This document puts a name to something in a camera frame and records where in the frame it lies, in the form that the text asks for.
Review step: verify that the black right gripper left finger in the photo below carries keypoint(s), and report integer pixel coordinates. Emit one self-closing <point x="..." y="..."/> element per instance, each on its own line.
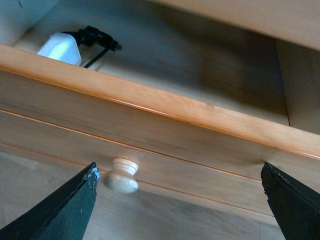
<point x="63" y="215"/>

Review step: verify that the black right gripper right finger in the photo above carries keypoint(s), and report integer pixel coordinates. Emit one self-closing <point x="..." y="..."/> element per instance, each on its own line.
<point x="295" y="206"/>

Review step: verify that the round wooden drawer knob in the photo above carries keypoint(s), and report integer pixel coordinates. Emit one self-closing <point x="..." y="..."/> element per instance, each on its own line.
<point x="121" y="179"/>

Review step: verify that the wooden drawer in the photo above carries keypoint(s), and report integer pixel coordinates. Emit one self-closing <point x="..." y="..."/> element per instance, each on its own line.
<point x="198" y="104"/>

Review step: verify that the white charger block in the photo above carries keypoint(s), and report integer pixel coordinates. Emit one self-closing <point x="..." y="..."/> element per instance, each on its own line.
<point x="61" y="47"/>

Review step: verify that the wooden nightstand cabinet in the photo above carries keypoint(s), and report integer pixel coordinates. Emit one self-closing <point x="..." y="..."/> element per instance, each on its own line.
<point x="296" y="21"/>

